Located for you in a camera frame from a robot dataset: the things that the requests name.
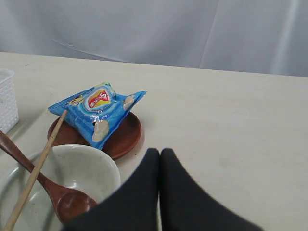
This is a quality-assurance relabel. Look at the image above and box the blue chips bag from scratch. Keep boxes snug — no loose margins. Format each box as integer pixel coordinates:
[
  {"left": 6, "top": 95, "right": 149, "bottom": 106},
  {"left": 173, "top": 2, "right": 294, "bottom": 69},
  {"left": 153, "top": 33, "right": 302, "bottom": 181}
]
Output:
[{"left": 48, "top": 82, "right": 146, "bottom": 149}]

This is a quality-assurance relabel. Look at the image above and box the white floral ceramic bowl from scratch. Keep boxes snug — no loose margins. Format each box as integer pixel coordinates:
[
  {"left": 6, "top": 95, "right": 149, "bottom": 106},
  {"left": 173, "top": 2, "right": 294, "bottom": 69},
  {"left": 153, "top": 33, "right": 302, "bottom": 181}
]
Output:
[{"left": 0, "top": 145, "right": 121, "bottom": 231}]

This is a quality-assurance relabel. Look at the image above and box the white perforated plastic basket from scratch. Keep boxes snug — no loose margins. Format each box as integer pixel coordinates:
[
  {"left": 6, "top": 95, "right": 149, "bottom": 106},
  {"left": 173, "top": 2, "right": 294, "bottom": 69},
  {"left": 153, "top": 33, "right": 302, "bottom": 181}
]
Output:
[{"left": 0, "top": 69, "right": 19, "bottom": 134}]

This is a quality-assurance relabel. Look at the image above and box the red-brown wooden spoon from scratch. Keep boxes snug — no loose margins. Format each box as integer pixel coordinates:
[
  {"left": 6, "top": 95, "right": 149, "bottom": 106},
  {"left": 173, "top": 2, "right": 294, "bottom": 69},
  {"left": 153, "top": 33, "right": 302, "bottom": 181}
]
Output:
[{"left": 0, "top": 132, "right": 97, "bottom": 224}]

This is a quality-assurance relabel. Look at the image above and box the brown round wooden plate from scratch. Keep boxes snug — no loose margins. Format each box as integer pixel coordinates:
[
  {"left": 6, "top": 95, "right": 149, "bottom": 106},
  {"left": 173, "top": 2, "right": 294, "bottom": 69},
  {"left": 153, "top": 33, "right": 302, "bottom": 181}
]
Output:
[{"left": 53, "top": 112, "right": 142, "bottom": 160}]

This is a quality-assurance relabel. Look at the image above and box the brown wooden chopstick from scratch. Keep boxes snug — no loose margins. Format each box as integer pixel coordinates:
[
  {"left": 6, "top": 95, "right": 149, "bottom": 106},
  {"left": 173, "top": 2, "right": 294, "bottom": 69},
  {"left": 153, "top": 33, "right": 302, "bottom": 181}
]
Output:
[{"left": 4, "top": 110, "right": 67, "bottom": 231}]

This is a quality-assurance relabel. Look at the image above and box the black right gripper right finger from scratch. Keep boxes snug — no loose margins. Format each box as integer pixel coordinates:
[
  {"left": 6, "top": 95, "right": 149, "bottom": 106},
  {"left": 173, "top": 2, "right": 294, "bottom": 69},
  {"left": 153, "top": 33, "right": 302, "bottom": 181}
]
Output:
[{"left": 160, "top": 148, "right": 262, "bottom": 231}]

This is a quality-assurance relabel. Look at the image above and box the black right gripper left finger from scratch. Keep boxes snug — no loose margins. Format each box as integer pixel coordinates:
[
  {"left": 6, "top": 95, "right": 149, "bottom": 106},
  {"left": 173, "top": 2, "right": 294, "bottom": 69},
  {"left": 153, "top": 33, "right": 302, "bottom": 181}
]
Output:
[{"left": 62, "top": 148, "right": 160, "bottom": 231}]

